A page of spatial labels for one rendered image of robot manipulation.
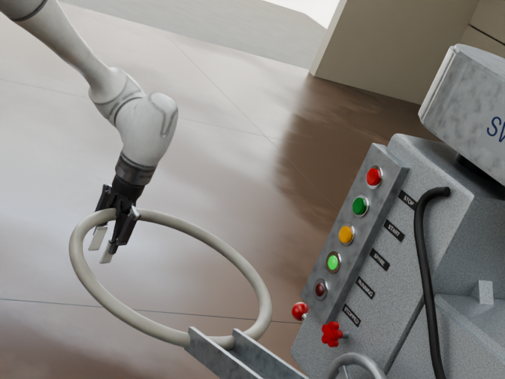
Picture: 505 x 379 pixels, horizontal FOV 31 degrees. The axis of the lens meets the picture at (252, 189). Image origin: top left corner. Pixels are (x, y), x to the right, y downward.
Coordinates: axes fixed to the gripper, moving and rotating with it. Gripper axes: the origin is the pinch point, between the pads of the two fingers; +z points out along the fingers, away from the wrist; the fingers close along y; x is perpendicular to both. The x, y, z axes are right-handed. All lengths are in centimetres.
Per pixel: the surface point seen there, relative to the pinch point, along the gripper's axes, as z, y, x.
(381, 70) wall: 121, -370, 666
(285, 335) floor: 100, -40, 171
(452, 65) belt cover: -89, 72, -22
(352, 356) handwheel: -49, 86, -33
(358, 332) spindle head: -49, 82, -26
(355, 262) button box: -57, 76, -26
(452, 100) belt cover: -86, 75, -24
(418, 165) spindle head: -75, 76, -24
